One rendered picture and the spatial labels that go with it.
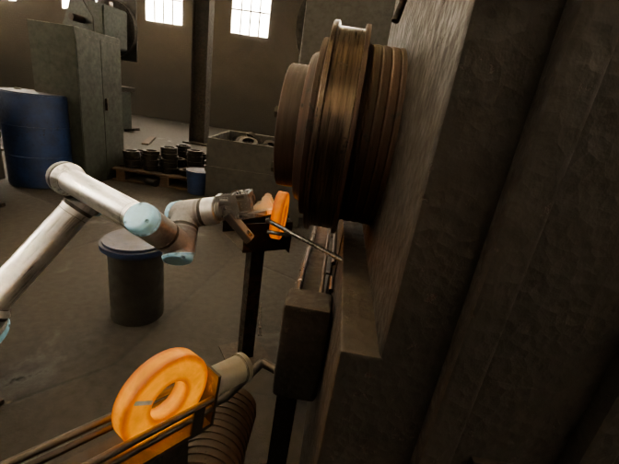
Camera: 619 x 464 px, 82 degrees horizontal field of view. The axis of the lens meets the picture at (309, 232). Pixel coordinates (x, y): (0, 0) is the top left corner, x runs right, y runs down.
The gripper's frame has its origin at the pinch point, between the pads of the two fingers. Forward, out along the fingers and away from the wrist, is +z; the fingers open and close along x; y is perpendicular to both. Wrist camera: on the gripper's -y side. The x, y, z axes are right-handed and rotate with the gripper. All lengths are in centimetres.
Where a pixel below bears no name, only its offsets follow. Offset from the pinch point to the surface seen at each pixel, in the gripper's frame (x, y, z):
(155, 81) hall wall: 978, 169, -529
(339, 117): -41, 27, 23
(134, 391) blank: -70, -6, -9
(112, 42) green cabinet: 292, 124, -214
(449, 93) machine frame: -67, 28, 35
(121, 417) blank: -72, -9, -11
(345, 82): -39, 32, 25
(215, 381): -60, -13, -3
